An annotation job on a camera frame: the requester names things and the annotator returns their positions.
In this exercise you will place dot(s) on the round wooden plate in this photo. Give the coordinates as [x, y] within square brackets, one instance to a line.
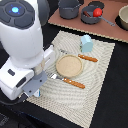
[69, 66]

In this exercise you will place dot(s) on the black burner disc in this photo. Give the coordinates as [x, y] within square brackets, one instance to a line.
[97, 3]

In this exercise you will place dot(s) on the red toy tomato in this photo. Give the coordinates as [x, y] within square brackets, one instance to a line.
[97, 12]

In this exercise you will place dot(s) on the pink wooden board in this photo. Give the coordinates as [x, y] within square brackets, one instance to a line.
[103, 29]

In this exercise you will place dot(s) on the beige bowl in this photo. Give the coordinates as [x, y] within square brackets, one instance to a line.
[123, 14]

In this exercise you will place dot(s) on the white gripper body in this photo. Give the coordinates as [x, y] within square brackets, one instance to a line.
[15, 80]

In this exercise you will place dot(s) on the beige woven placemat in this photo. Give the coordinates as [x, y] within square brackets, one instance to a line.
[73, 103]

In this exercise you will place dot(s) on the brown toy sausage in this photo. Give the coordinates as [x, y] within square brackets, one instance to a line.
[86, 14]

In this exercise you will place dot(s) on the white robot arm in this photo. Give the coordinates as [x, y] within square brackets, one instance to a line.
[21, 36]

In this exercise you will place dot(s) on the orange handled toy fork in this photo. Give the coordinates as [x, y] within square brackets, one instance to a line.
[74, 83]

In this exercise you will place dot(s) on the white toy fish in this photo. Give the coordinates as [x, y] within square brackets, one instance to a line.
[37, 93]

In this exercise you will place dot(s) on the grey toy frying pan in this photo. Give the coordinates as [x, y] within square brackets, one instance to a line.
[92, 19]

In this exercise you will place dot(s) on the light blue toy carton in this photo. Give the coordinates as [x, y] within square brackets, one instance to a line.
[86, 44]

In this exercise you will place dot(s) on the grey toy pot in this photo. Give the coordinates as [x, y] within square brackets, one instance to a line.
[68, 9]

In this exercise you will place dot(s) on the orange handled toy knife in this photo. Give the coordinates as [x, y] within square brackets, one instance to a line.
[80, 55]

